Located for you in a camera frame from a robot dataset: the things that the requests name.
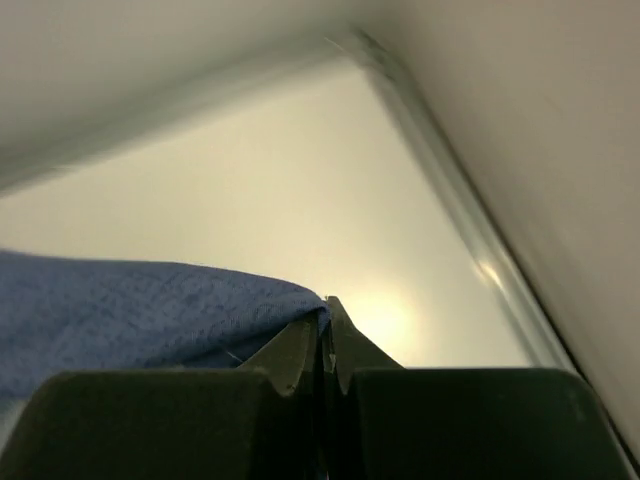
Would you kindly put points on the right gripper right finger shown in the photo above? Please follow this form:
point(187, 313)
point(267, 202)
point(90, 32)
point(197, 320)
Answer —
point(385, 421)

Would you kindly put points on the blue patterned pillowcase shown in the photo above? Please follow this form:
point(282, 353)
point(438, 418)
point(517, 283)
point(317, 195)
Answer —
point(62, 314)

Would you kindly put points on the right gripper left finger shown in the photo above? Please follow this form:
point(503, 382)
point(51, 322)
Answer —
point(251, 422)

